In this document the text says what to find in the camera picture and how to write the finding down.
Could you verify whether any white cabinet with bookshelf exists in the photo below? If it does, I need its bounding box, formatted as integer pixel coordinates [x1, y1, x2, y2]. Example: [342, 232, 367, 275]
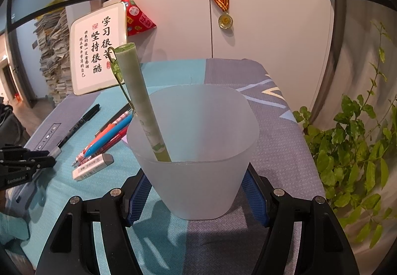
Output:
[88, 0, 337, 122]

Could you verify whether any green pen with gold clip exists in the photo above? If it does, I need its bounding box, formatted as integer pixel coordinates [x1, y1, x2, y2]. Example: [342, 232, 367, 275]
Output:
[107, 43, 172, 163]

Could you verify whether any black pen with clip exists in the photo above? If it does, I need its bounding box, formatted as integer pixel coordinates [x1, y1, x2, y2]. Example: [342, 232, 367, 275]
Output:
[95, 106, 131, 136]

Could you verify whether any gold medal with striped ribbon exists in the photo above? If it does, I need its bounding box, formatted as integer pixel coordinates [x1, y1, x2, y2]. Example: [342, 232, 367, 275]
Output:
[208, 0, 234, 30]

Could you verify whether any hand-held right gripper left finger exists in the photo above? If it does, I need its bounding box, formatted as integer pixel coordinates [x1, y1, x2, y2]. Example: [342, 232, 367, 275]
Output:
[35, 169, 152, 275]

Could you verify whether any frosted plastic cup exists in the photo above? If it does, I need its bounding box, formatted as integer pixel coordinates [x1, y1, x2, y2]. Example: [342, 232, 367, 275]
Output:
[127, 84, 259, 220]

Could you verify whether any black marker pen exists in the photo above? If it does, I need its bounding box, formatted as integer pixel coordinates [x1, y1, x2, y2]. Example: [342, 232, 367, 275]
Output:
[48, 104, 100, 157]

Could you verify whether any pink checked pen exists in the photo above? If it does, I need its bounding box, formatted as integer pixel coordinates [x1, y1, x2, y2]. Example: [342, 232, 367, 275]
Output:
[72, 110, 132, 167]

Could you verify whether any wooden door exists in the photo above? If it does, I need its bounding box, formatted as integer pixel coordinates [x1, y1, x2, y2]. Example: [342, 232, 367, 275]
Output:
[0, 59, 22, 105]

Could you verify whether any teal grey tablecloth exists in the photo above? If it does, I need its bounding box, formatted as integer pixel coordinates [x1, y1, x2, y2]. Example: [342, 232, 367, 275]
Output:
[0, 58, 326, 275]

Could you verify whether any white calligraphy sign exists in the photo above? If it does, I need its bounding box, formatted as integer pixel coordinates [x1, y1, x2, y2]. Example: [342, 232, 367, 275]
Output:
[69, 2, 128, 96]

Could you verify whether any dark sofa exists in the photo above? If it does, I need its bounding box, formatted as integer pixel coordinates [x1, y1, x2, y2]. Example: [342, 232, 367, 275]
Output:
[0, 103, 32, 147]

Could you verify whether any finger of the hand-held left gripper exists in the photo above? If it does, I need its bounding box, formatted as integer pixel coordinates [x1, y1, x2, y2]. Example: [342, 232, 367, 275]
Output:
[19, 156, 57, 172]
[0, 145, 50, 160]

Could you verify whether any stack of newspapers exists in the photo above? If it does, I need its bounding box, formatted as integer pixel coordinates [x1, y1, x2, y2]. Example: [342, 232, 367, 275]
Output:
[34, 9, 75, 105]

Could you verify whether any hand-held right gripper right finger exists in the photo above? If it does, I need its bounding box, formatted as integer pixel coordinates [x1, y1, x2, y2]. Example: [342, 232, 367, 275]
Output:
[240, 168, 360, 275]

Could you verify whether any green leafy plant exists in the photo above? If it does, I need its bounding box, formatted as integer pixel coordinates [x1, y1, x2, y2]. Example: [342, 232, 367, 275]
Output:
[293, 20, 397, 249]

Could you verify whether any red pen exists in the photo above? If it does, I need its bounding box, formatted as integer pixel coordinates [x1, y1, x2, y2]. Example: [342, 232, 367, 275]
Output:
[93, 133, 128, 156]

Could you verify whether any blue pen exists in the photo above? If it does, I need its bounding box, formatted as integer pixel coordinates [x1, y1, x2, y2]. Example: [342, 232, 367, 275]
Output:
[84, 135, 109, 158]

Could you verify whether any white eraser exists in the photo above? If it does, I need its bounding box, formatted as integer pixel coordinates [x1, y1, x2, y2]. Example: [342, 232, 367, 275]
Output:
[72, 153, 114, 181]

